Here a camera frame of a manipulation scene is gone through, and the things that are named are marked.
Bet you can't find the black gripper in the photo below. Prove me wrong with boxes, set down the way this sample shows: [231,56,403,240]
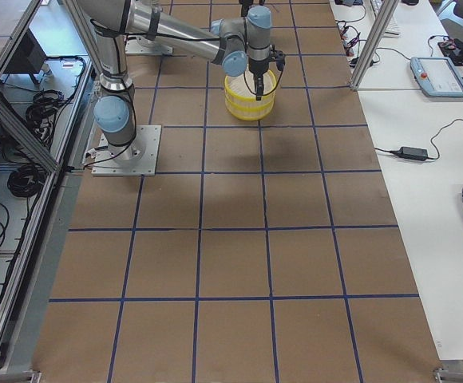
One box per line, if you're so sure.
[248,58,269,101]

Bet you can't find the yellow steamer layer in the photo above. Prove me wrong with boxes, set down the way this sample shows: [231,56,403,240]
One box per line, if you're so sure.
[224,70,277,108]
[225,97,275,121]

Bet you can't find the black power brick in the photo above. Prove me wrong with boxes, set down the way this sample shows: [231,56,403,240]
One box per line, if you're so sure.
[389,146,429,161]

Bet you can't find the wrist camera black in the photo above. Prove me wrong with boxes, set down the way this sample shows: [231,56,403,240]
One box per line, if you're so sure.
[270,46,286,73]

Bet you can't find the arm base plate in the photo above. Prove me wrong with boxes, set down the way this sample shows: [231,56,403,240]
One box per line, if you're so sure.
[91,125,161,176]

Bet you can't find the aluminium vertical post right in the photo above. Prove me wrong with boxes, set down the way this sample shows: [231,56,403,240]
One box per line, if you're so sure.
[350,0,399,91]

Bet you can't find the aluminium frame rail left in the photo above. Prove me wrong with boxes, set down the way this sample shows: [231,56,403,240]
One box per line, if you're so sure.
[0,91,61,174]

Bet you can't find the coiled black cables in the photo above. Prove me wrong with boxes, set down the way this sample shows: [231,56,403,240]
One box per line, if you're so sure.
[6,164,43,199]

